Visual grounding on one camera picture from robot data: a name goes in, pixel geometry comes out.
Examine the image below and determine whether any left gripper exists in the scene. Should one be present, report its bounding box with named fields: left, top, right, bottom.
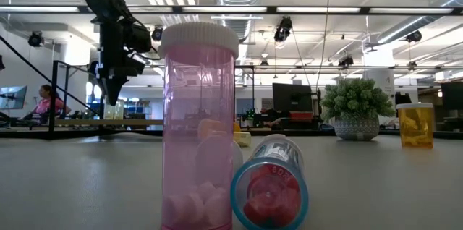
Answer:
left=88, top=19, right=146, bottom=108

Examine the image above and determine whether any person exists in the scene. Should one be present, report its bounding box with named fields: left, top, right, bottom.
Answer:
left=22, top=84, right=72, bottom=122

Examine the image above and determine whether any tall pink pill bottle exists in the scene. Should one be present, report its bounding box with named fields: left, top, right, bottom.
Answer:
left=158, top=22, right=240, bottom=230

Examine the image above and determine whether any grey table mat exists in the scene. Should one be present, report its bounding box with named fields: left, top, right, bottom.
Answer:
left=0, top=134, right=463, bottom=230

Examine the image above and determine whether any monitor with lit screen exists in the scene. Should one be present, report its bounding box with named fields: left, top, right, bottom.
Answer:
left=0, top=85, right=28, bottom=111

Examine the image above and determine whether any black monitor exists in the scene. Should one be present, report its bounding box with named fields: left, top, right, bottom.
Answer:
left=271, top=82, right=314, bottom=114
left=440, top=81, right=463, bottom=112

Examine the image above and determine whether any blue bottle with red pills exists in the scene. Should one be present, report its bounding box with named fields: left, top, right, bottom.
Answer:
left=230, top=134, right=310, bottom=230

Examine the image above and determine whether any red box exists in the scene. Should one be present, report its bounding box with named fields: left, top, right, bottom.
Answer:
left=288, top=111, right=313, bottom=121

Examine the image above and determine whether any green artificial potted plant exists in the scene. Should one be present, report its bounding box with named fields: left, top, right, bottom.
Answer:
left=320, top=77, right=396, bottom=142

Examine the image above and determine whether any wide orange pill bottle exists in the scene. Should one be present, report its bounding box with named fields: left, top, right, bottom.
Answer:
left=396, top=102, right=435, bottom=150

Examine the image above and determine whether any wooden shelf with black frame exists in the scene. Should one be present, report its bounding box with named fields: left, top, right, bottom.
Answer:
left=48, top=59, right=256, bottom=134

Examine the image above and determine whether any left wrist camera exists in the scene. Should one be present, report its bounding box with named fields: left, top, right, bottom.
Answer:
left=122, top=23, right=153, bottom=54

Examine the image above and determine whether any black aluminium rig frame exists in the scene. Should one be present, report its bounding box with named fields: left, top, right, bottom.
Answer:
left=0, top=4, right=463, bottom=140

